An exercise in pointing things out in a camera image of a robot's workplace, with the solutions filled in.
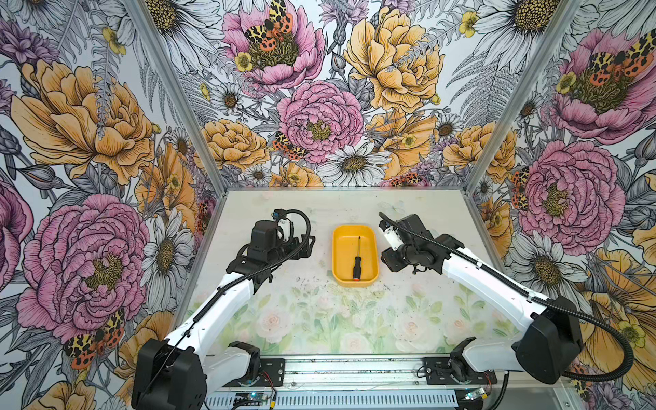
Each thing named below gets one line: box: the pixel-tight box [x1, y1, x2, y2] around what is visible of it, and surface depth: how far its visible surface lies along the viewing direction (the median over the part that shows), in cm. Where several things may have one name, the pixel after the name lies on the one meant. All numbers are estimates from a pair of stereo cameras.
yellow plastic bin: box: [331, 224, 380, 287], surface depth 99 cm
